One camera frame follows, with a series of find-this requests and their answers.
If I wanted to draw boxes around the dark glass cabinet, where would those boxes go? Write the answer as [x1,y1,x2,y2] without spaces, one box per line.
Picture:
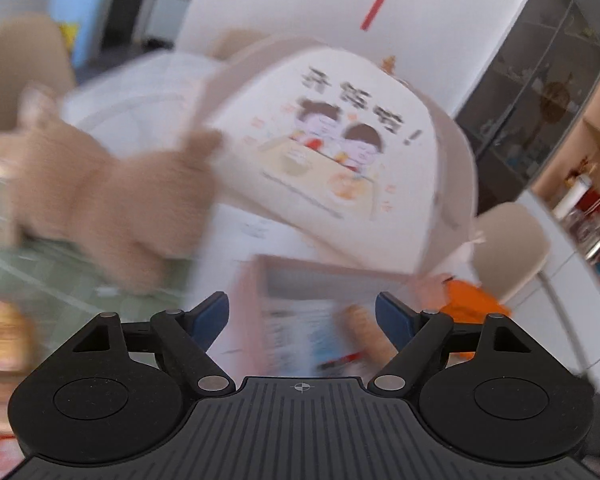
[456,0,600,212]

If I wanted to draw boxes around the beige chair far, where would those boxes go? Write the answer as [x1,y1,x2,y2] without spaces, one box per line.
[207,28,268,61]

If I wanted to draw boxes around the beige chair near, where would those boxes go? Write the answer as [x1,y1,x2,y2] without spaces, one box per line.
[0,13,76,130]

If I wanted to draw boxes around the orange tissue pouch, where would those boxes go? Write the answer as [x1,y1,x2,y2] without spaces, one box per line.
[436,278,514,361]

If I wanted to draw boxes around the red roast duck snack pouch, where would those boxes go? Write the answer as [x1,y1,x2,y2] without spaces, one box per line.
[0,299,35,374]

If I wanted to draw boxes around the blue and white snack bag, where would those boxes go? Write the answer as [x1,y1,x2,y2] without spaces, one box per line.
[264,300,353,377]

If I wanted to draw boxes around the brown plush bunny toy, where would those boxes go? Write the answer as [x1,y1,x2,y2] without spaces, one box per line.
[0,84,223,295]

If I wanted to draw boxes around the beige chair right side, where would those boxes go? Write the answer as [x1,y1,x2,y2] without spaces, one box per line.
[471,203,550,304]

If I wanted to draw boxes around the white mesh food cover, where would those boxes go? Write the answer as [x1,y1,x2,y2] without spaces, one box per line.
[192,37,477,274]

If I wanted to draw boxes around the beige chair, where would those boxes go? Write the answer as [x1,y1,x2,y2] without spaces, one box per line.
[471,203,550,304]
[0,13,76,130]
[207,28,268,61]

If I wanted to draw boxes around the long orange bread packet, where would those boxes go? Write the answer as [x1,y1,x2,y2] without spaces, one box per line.
[342,304,398,368]

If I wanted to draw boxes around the pink cardboard box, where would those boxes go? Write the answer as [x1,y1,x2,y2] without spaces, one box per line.
[213,255,424,382]

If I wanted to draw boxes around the white paper table runner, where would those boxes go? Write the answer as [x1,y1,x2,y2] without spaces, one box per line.
[184,204,318,358]

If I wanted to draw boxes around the wooden shelf with items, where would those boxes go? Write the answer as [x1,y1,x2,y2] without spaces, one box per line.
[531,78,600,273]

